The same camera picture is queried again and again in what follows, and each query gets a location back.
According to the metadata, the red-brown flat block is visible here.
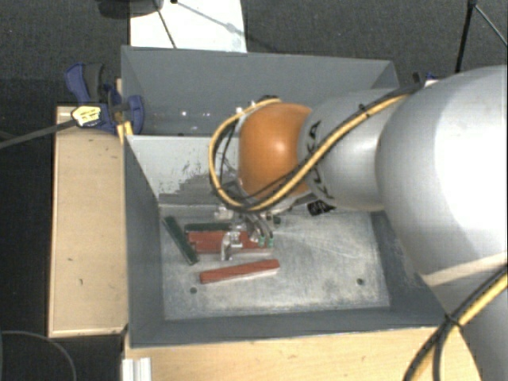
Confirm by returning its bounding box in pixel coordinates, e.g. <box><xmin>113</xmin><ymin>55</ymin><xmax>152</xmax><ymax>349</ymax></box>
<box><xmin>198</xmin><ymin>258</ymin><xmax>281</xmax><ymax>286</ymax></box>
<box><xmin>185</xmin><ymin>229</ymin><xmax>262</xmax><ymax>254</ymax></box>

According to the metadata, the dark green flat block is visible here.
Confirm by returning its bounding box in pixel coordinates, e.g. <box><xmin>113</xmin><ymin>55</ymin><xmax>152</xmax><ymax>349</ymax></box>
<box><xmin>183</xmin><ymin>221</ymin><xmax>232</xmax><ymax>233</ymax></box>
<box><xmin>161</xmin><ymin>215</ymin><xmax>200</xmax><ymax>267</ymax></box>

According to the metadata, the grey metal bin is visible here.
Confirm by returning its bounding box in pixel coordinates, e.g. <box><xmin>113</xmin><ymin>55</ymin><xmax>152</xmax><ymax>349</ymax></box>
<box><xmin>120</xmin><ymin>44</ymin><xmax>446</xmax><ymax>348</ymax></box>

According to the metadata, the black cylinder on white bracket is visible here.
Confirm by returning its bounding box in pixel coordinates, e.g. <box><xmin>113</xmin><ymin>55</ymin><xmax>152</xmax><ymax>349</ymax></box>
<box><xmin>306</xmin><ymin>198</ymin><xmax>337</xmax><ymax>217</ymax></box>

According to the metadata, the pale wood board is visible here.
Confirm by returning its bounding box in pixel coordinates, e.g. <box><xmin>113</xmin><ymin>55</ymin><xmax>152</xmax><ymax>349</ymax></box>
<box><xmin>47</xmin><ymin>105</ymin><xmax>130</xmax><ymax>339</ymax></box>

